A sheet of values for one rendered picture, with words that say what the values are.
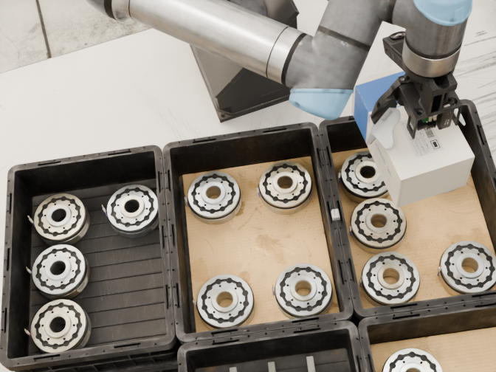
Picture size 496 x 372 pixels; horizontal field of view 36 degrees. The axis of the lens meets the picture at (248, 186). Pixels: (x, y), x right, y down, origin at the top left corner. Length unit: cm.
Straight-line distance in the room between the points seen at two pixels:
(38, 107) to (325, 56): 104
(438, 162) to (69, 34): 202
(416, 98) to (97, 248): 71
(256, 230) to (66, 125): 59
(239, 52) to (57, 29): 203
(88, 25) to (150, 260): 165
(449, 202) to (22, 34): 197
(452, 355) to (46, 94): 111
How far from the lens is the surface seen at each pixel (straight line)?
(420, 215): 151
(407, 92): 114
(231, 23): 105
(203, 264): 147
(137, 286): 148
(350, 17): 101
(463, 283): 142
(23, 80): 198
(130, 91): 187
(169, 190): 145
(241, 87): 171
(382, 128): 120
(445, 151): 122
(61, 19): 306
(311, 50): 102
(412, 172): 119
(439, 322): 136
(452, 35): 101
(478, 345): 142
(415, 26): 100
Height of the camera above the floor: 216
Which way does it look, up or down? 60 degrees down
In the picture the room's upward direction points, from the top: 10 degrees counter-clockwise
